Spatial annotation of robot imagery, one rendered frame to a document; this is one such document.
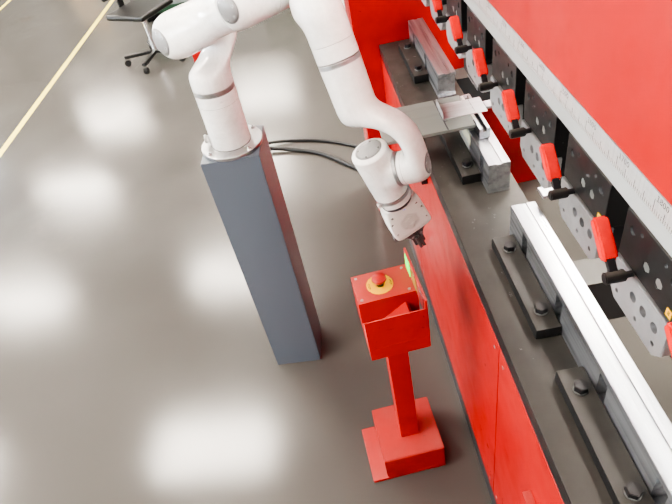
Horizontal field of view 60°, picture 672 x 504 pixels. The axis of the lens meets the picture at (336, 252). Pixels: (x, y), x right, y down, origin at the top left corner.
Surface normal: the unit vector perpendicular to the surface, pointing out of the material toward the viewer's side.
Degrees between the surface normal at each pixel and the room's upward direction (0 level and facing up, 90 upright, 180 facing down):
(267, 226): 90
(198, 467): 0
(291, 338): 90
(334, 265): 0
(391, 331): 90
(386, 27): 90
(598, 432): 0
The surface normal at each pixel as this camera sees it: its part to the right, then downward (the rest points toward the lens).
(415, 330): 0.18, 0.65
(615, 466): -0.16, -0.72
